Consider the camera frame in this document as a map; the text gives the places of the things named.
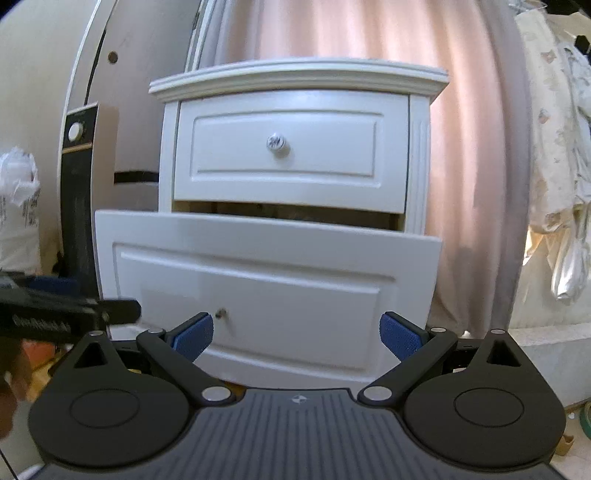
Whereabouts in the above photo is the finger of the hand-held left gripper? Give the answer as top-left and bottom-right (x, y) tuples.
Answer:
(25, 275), (81, 297)
(102, 299), (142, 325)

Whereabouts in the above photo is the white wooden nightstand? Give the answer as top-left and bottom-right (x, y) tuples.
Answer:
(148, 58), (451, 384)

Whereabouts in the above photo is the pink curtain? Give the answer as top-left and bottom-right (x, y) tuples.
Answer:
(194, 0), (529, 335)

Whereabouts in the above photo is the white hanging garment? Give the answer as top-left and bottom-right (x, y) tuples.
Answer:
(549, 28), (591, 304)

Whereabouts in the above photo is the person's left forearm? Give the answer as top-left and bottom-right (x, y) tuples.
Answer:
(0, 342), (23, 438)

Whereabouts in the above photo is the orange printed bag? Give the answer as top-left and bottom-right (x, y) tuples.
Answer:
(21, 344), (63, 370)

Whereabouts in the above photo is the white plastic bag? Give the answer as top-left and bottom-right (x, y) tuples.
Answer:
(0, 147), (43, 274)

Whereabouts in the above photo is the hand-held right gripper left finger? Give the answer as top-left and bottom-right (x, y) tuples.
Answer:
(50, 312), (234, 409)

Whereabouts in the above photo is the cream and black tower heater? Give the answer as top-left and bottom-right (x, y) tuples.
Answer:
(60, 104), (118, 298)

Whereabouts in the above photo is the white wardrobe panel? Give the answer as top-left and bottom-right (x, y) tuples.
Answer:
(0, 0), (204, 217)

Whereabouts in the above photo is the beige bear print cloth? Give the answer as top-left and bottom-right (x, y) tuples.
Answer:
(515, 11), (591, 241)

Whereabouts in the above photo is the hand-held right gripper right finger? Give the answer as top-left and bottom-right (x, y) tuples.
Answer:
(358, 311), (533, 409)

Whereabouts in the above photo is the white drawer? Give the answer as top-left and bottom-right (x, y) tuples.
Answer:
(95, 210), (444, 385)
(172, 90), (411, 214)

